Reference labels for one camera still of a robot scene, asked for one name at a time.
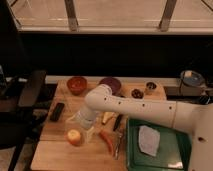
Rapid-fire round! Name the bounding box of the orange bowl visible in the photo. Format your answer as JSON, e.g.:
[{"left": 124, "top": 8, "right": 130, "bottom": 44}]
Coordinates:
[{"left": 67, "top": 76, "right": 87, "bottom": 95}]

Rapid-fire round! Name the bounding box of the black handled knife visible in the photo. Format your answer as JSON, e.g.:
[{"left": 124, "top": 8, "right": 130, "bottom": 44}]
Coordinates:
[{"left": 113, "top": 114, "right": 123, "bottom": 131}]

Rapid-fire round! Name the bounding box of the yellow banana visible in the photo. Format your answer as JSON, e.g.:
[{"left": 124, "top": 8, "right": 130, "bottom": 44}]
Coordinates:
[{"left": 102, "top": 112, "right": 115, "bottom": 125}]

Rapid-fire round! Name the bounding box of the white cloth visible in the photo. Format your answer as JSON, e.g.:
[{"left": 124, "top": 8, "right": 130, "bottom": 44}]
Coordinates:
[{"left": 138, "top": 126, "right": 160, "bottom": 157}]

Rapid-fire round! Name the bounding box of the black chair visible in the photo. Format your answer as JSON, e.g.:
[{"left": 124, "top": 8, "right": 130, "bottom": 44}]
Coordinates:
[{"left": 0, "top": 70, "right": 46, "bottom": 171}]

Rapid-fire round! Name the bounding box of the black rectangular block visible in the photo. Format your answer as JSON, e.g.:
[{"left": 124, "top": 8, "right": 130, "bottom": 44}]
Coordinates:
[{"left": 50, "top": 103, "right": 65, "bottom": 122}]

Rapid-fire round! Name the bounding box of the orange carrot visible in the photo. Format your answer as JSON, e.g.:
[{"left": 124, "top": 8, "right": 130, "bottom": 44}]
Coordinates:
[{"left": 99, "top": 130, "right": 114, "bottom": 155}]

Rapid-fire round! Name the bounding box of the purple bowl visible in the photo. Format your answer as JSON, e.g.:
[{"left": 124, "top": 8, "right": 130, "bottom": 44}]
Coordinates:
[{"left": 99, "top": 77, "right": 121, "bottom": 95}]

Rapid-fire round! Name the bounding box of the grey pot on right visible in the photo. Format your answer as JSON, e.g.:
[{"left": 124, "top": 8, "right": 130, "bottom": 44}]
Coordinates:
[{"left": 179, "top": 70, "right": 205, "bottom": 96}]

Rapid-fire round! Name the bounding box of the small metal cup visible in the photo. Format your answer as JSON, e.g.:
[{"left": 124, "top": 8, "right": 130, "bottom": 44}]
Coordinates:
[{"left": 145, "top": 82, "right": 157, "bottom": 95}]

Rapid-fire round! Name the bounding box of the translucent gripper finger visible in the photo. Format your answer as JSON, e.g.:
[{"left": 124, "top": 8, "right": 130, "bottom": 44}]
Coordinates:
[
  {"left": 65, "top": 115, "right": 77, "bottom": 130},
  {"left": 85, "top": 126, "right": 95, "bottom": 143}
]

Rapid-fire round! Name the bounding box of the yellow red apple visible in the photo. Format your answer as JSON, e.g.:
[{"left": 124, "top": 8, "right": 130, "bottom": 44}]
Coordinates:
[{"left": 67, "top": 129, "right": 81, "bottom": 145}]

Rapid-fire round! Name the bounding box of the green tray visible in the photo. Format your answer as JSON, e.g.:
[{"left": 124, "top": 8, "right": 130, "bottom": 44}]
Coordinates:
[{"left": 126, "top": 119, "right": 191, "bottom": 171}]

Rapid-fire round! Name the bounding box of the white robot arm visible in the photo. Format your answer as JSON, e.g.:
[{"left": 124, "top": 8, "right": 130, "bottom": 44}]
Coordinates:
[{"left": 67, "top": 84, "right": 213, "bottom": 171}]

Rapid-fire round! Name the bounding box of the small bowl with red content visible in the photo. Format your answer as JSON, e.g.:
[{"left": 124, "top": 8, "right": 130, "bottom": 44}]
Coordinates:
[{"left": 131, "top": 89, "right": 144, "bottom": 99}]

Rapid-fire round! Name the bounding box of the metal peeler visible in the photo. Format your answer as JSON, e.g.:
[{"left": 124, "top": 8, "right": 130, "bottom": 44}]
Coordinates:
[{"left": 114, "top": 132, "right": 124, "bottom": 160}]

